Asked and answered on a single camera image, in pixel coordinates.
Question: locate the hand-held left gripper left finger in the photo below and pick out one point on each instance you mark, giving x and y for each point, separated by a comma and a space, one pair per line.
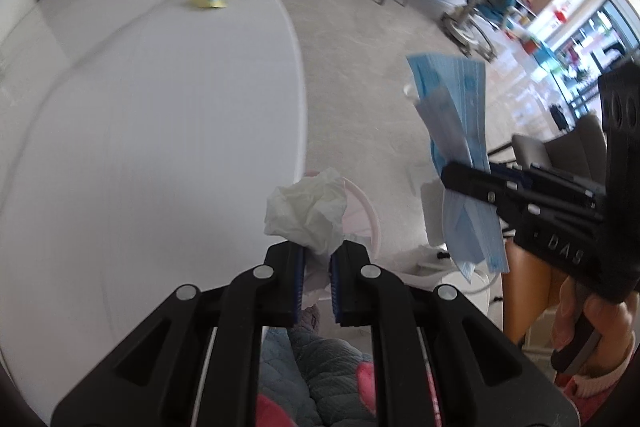
299, 267

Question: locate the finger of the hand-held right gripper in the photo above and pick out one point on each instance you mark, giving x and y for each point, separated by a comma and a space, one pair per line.
475, 187
560, 184

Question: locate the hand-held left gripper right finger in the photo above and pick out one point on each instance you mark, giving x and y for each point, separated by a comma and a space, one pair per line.
334, 277

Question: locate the white tissue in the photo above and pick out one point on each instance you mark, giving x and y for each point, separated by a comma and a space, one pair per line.
310, 207

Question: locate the blue face mask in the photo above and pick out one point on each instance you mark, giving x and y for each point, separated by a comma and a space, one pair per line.
465, 97

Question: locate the person's right hand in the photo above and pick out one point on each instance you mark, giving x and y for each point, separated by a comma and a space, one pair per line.
612, 332

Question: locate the grey upholstered chair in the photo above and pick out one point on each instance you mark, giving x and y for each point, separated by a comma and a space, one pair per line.
555, 147

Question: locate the grey fluffy slipper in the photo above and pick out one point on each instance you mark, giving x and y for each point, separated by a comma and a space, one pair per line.
311, 319

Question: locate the person's left leg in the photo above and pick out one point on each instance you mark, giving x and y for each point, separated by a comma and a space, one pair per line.
280, 357

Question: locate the person's leg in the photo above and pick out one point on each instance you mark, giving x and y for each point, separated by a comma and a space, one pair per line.
280, 357
335, 372

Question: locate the person's right leg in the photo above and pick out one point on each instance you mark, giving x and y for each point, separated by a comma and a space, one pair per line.
335, 372

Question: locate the glass door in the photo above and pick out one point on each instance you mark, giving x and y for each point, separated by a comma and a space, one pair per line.
615, 37

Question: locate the white oval table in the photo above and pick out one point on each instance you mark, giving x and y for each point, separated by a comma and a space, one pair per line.
150, 132

